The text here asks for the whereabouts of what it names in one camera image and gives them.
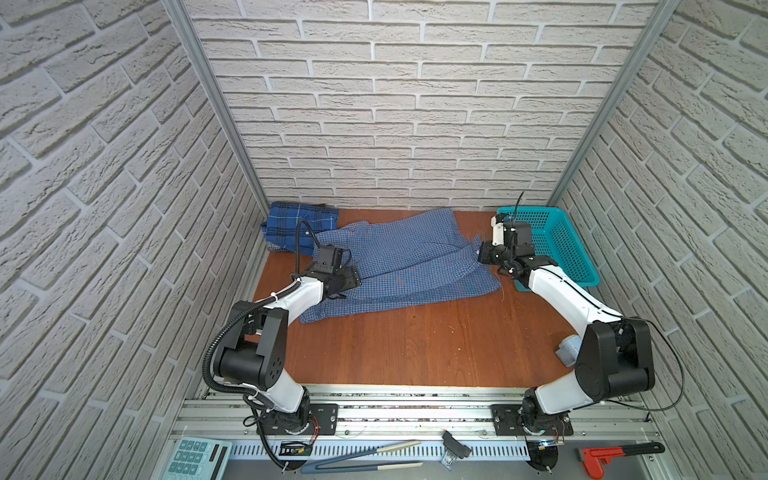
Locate blue small-check shirt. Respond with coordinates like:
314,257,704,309
300,208,501,324

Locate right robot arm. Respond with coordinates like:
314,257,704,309
478,214,655,435

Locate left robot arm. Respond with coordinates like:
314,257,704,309
202,245,361,417

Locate teal plastic basket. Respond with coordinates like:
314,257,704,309
497,206,600,289

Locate folded dark blue plaid shirt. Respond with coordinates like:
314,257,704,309
261,201,339,256

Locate grey tape dispenser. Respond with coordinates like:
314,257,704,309
556,334,582,368

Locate small black clip tool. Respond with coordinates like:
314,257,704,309
441,430,472,464

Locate black round foot disc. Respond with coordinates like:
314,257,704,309
527,442,559,474

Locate red pipe wrench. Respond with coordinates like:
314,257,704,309
577,441,666,479

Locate teal button calculator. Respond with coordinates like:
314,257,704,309
161,437,233,480

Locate left black corrugated cable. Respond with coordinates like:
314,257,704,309
201,219,325,397

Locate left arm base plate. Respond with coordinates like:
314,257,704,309
258,402,339,436

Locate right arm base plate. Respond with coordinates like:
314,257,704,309
490,404,574,437

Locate aluminium rail frame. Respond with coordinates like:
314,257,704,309
170,383,667,463

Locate long blue-handled tongs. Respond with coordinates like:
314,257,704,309
300,441,423,475

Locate right thin black cable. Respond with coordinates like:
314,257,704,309
509,190,686,413

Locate right corner aluminium post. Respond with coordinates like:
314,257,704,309
546,0,681,207

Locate corner aluminium post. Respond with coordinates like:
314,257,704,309
164,0,269,214
546,0,681,207

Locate left corner aluminium post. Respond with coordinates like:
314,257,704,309
164,0,269,214

